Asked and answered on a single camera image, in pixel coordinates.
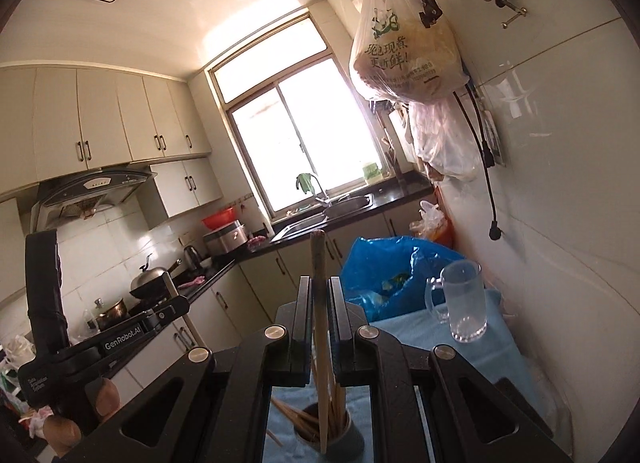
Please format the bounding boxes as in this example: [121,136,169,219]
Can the white printed plastic bag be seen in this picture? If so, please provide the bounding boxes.
[349,0,471,104]

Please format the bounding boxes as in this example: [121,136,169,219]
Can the blue plastic bag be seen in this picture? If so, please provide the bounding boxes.
[341,235,468,321]

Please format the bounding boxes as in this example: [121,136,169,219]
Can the clear pink plastic bags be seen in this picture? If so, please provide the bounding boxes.
[407,98,481,181]

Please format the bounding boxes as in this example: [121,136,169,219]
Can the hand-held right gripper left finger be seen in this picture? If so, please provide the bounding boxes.
[57,275,314,463]

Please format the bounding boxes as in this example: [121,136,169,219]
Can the group of bamboo chopsticks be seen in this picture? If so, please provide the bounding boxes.
[265,383,348,449]

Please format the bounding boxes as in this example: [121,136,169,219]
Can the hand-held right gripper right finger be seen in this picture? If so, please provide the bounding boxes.
[326,276,576,463]

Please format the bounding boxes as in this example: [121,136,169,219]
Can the range hood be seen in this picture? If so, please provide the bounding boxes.
[30,166,158,234]

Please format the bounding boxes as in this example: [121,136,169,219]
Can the person's left hand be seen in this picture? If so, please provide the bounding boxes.
[42,375,122,459]

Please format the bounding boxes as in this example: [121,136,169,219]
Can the red plastic basin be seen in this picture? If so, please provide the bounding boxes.
[201,207,237,230]

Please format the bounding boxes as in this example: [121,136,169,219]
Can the steel pot with lid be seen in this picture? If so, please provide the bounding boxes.
[92,297,128,331]

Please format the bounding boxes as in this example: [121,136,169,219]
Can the kitchen window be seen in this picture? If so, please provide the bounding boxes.
[207,10,401,224]

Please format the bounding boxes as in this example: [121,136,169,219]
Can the light blue tablecloth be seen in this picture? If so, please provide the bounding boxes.
[262,288,541,463]

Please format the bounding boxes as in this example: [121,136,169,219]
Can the chrome faucet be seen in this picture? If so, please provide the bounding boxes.
[312,176,333,206]

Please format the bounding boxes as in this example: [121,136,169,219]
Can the black wok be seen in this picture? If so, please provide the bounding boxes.
[130,253,183,300]

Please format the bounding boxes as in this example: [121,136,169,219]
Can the pink cloth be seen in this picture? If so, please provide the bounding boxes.
[27,405,53,436]

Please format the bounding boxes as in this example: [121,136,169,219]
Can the black kitchen countertop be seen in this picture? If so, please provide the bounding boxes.
[70,176,433,344]

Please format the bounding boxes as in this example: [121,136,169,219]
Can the cream wall cabinets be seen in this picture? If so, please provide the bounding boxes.
[0,66,223,219]

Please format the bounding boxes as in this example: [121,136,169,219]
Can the steel kitchen sink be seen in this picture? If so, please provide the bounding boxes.
[272,193,373,239]

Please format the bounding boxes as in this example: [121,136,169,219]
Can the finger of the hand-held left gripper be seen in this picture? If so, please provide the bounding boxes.
[141,295,191,333]

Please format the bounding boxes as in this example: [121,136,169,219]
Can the orange plastic bag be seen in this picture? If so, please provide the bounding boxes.
[410,200,456,249]

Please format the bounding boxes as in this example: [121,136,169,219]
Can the black cable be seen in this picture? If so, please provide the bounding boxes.
[452,86,503,241]

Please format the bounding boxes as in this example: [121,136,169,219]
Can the cream base cabinets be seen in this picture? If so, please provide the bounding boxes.
[112,208,441,394]

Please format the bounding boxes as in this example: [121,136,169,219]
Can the dark grey utensil cup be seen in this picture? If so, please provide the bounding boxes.
[292,403,366,463]

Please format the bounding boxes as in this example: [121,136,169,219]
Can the long bamboo chopstick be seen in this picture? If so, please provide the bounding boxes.
[309,230,331,454]
[164,275,201,350]

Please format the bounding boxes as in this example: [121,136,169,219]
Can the steel rice cooker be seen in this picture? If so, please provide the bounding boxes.
[204,222,248,256]

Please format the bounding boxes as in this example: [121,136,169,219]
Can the clear glass mug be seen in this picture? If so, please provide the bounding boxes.
[425,260,488,344]

